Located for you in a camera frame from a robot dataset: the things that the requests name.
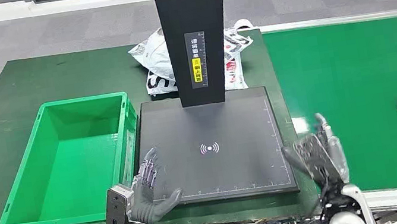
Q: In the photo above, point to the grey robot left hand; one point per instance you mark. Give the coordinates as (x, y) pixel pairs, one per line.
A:
(143, 203)

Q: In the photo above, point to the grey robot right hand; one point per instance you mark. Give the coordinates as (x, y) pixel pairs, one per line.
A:
(338, 156)

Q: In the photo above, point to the green conveyor belt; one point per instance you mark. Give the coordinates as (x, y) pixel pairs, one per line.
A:
(356, 74)

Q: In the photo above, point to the black inbound scanner machine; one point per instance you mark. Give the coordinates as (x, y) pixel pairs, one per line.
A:
(190, 8)

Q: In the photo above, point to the green plastic crate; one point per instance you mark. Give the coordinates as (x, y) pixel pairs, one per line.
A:
(69, 179)

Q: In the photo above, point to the white printed plastic bag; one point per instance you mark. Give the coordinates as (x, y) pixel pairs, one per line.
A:
(151, 54)

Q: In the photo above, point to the black and yellow label strip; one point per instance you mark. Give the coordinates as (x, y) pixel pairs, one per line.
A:
(197, 59)

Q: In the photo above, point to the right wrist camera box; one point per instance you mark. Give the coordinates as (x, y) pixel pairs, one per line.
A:
(315, 156)

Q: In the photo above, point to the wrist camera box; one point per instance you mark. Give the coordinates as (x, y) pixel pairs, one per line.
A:
(315, 156)
(118, 207)

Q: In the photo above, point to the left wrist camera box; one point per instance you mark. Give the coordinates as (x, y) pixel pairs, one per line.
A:
(118, 207)

